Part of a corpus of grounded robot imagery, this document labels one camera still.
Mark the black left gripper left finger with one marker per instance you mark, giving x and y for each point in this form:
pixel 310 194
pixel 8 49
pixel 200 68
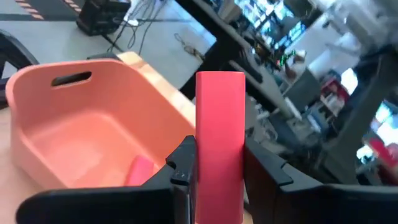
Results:
pixel 124 205

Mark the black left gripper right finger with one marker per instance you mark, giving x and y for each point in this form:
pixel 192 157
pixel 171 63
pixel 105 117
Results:
pixel 311 205

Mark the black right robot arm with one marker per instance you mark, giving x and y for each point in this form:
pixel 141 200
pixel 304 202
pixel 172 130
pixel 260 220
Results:
pixel 18 46

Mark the black floor equipment case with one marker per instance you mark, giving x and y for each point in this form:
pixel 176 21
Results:
pixel 102 15

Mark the red wooden block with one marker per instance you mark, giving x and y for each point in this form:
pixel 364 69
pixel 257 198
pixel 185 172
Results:
pixel 219 140
pixel 140 171

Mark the orange plastic bin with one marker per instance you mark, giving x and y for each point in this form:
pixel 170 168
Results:
pixel 77 140

